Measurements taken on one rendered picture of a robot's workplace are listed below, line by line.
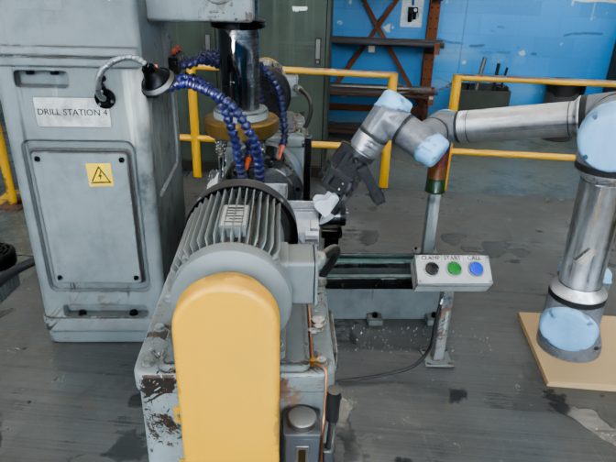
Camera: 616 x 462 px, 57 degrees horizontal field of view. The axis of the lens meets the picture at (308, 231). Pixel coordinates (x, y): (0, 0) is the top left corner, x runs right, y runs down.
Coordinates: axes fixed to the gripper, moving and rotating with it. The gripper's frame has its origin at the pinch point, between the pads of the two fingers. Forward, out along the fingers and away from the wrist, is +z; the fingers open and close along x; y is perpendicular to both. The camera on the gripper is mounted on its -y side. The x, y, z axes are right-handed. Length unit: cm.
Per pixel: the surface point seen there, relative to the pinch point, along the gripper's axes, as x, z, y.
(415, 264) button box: 19.1, -8.2, -17.3
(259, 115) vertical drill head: -1.5, -14.7, 27.1
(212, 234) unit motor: 60, -12, 30
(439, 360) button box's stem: 19.7, 10.4, -38.1
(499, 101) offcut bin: -436, -45, -214
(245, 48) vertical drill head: -1.9, -26.0, 37.2
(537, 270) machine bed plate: -25, -11, -76
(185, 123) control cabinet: -332, 103, 45
